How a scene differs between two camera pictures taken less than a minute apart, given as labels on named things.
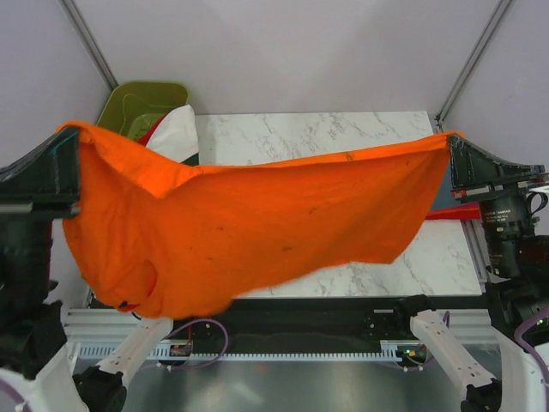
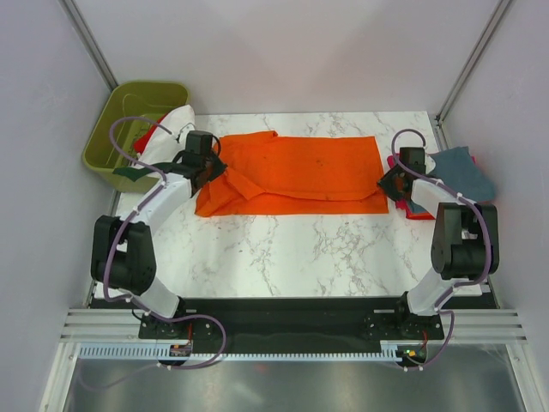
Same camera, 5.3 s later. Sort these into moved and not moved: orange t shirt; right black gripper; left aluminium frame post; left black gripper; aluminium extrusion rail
Moved: orange t shirt; right black gripper; left black gripper
Not moved: aluminium extrusion rail; left aluminium frame post
